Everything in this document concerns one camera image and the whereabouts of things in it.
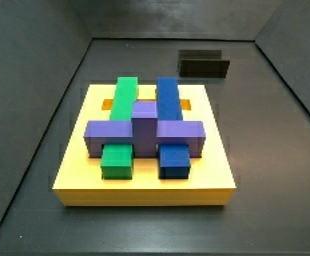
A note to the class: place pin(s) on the yellow base board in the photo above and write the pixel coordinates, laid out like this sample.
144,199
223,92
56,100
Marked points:
80,187

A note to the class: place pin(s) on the purple E-shaped block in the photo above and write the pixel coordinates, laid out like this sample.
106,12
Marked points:
144,133

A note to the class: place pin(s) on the blue rectangular bar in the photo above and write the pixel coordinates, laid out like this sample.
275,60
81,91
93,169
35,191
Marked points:
174,155

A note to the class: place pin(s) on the green rectangular bar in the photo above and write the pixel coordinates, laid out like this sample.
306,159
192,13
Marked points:
118,151

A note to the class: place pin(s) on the black angled bracket holder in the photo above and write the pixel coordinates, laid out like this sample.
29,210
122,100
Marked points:
202,64

